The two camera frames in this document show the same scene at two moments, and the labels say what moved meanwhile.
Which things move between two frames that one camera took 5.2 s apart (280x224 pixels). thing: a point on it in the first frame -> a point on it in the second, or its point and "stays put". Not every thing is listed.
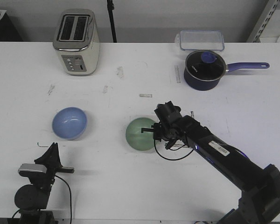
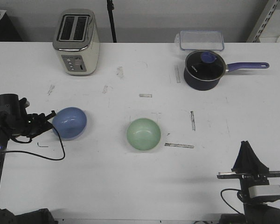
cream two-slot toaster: x=76 y=41 stays put
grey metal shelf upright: x=271 y=8 stays put
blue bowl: x=69 y=122 stays put
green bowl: x=136 y=140 stays put
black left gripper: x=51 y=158 -> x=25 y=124
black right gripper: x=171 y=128 -> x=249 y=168
